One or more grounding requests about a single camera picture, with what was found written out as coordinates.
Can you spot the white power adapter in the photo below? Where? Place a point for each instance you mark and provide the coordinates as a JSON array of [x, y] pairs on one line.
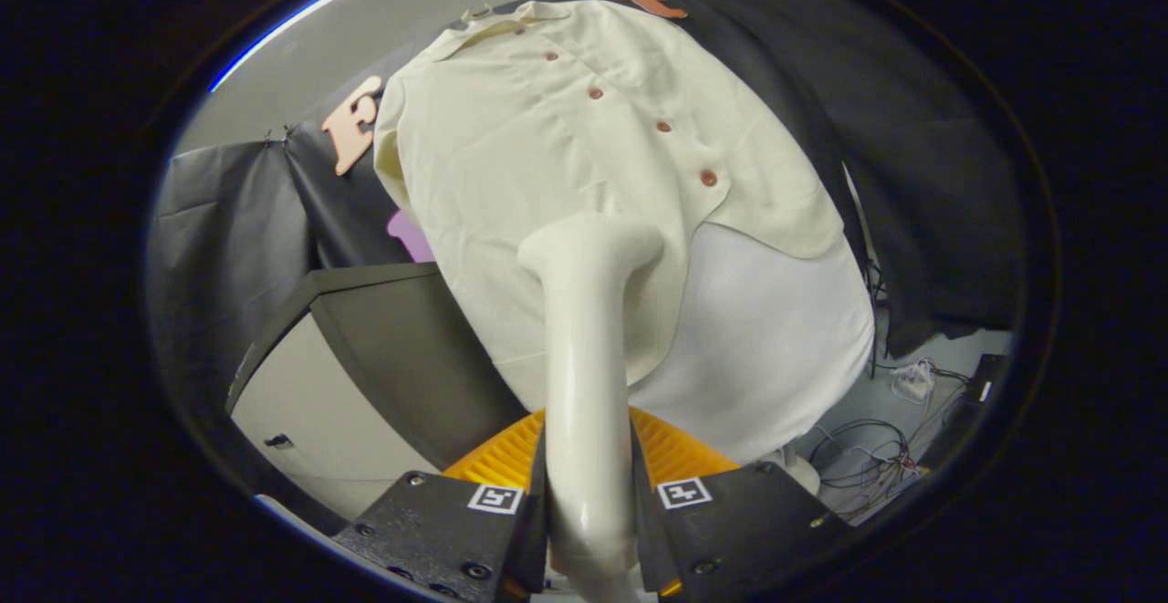
[[912, 382]]

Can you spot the grey cabinet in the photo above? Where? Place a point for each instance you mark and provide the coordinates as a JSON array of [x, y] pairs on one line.
[[401, 348]]

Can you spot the white clothes hanger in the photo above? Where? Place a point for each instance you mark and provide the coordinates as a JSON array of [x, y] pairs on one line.
[[476, 12]]

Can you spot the white garment steamer base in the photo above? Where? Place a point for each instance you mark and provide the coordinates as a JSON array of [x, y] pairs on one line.
[[803, 475]]

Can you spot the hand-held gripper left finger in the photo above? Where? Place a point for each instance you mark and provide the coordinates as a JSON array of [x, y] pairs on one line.
[[537, 530]]

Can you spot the white garment steamer wand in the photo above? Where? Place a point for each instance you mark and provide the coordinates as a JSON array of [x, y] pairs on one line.
[[584, 357]]

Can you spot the thin metal pole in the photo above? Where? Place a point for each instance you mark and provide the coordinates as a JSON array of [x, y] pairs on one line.
[[867, 293]]

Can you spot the white ironing pad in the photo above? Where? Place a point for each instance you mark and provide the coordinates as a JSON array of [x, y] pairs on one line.
[[776, 338]]

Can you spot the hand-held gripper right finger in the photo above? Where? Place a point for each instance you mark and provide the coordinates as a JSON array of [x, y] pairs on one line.
[[650, 530]]

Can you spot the cream button-up shirt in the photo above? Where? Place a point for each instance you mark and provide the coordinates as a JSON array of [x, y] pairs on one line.
[[511, 147]]

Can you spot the black backdrop cloth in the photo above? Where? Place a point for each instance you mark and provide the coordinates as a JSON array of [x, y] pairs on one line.
[[912, 174]]

